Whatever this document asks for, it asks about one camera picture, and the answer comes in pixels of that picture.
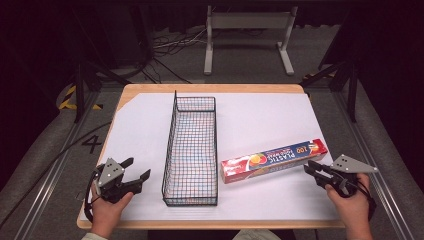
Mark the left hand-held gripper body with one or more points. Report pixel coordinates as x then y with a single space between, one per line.
111 173

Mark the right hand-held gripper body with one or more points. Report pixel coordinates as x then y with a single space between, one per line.
348 165

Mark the plastic wrap box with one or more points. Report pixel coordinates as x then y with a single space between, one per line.
273 160

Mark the person's left hand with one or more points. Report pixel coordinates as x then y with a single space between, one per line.
106 213

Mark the person's right hand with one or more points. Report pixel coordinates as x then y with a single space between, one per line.
353 210

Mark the black tripod stand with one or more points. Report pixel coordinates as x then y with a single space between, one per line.
352 93
79 90

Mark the white table mat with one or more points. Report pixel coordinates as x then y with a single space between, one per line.
260 116

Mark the person's lap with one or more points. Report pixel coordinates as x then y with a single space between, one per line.
256 235

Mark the yellow black hazard tape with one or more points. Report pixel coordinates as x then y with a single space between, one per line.
68 100

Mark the white metal stand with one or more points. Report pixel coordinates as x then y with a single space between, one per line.
250 20

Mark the aluminium floor rail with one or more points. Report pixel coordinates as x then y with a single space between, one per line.
373 150
50 180

